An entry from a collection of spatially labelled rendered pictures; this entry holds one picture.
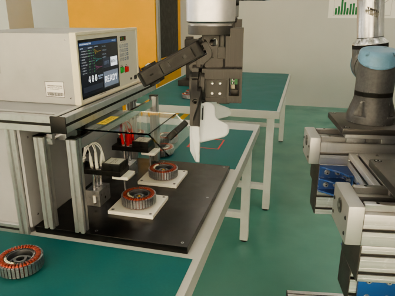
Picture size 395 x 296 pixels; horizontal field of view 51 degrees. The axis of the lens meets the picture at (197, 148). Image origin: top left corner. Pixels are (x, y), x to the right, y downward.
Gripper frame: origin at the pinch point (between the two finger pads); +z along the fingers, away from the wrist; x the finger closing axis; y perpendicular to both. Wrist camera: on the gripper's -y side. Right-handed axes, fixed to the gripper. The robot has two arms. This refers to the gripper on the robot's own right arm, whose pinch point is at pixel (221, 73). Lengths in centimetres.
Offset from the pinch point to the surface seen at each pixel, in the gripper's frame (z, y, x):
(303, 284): 115, 44, 33
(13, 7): -28, -249, 310
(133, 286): 40, -17, -75
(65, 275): 40, -35, -72
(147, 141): 23.2, -26.0, -14.1
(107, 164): 23, -33, -38
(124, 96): 5.2, -32.0, -19.8
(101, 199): 36, -37, -37
